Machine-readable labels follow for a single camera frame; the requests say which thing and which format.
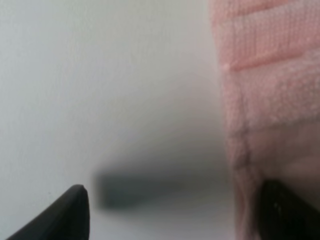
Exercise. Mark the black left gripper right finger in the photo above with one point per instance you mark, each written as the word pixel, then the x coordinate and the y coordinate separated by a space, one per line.
pixel 283 215

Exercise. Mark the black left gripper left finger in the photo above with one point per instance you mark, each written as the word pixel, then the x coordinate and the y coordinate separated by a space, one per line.
pixel 68 218

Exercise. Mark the pink towel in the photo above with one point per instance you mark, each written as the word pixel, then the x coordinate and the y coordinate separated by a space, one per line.
pixel 269 53

